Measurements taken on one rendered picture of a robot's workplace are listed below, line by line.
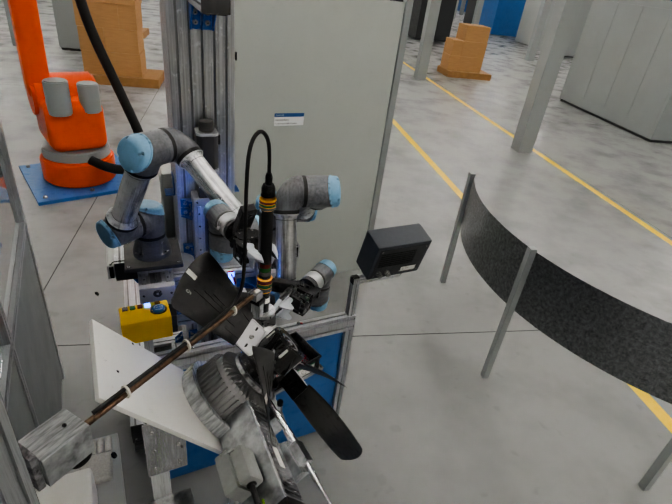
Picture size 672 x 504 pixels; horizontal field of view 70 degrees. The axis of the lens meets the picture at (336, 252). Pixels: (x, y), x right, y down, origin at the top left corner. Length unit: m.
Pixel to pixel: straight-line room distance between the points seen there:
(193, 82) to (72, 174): 3.30
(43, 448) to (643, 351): 2.44
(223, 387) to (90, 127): 4.06
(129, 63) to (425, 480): 8.07
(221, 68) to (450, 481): 2.20
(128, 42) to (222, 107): 7.18
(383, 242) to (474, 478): 1.41
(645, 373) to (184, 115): 2.40
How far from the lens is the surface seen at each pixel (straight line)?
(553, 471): 3.01
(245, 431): 1.32
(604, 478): 3.13
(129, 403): 1.17
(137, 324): 1.74
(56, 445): 1.01
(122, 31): 9.20
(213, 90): 2.05
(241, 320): 1.34
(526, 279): 2.88
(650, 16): 11.37
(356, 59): 3.28
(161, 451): 1.41
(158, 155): 1.66
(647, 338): 2.70
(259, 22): 3.00
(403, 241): 1.95
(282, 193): 1.69
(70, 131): 5.13
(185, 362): 1.93
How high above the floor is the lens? 2.16
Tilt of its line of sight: 31 degrees down
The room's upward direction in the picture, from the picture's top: 7 degrees clockwise
